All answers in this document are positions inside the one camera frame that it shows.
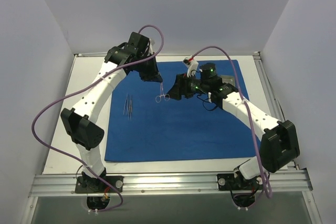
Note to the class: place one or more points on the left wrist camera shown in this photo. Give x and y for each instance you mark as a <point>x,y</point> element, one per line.
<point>151,44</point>

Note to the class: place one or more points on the front aluminium rail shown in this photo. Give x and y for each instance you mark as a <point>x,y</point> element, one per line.
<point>166,184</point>

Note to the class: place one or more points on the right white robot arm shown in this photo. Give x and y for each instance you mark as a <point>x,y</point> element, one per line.
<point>227,97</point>

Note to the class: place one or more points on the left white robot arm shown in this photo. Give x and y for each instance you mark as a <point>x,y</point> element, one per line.
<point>80,121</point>

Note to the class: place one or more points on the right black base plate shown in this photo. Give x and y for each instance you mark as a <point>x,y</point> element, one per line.
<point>230,181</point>

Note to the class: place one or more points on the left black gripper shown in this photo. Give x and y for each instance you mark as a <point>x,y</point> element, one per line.
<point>150,70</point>

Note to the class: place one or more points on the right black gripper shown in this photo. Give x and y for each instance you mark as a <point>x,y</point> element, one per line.
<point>180,86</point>

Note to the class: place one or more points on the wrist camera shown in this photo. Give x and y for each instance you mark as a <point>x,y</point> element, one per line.
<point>151,44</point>
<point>192,66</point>

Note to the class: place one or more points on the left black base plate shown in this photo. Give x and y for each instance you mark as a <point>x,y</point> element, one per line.
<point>90,185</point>

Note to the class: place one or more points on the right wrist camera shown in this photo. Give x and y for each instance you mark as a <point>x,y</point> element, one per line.
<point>192,66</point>

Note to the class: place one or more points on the metal instrument tray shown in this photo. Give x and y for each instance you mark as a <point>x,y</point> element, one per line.
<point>228,79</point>

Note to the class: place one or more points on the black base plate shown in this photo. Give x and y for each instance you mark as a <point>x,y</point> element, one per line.
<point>230,181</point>
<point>90,185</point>

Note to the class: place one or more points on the blue surgical cloth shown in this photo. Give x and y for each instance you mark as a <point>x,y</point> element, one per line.
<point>172,130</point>

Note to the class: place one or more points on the steel tweezers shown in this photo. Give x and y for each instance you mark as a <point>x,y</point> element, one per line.
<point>130,105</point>
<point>126,106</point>

